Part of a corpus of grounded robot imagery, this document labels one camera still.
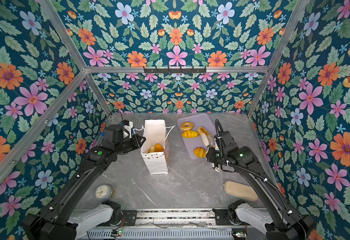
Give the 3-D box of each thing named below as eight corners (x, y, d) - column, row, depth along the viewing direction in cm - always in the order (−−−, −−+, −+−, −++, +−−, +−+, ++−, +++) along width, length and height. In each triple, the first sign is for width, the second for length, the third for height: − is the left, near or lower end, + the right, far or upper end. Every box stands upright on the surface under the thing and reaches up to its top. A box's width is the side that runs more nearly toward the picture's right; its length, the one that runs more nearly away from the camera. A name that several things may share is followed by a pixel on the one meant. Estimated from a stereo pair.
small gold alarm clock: (96, 200, 81) (91, 198, 77) (101, 186, 86) (97, 183, 82) (112, 200, 81) (108, 198, 77) (116, 186, 86) (113, 183, 82)
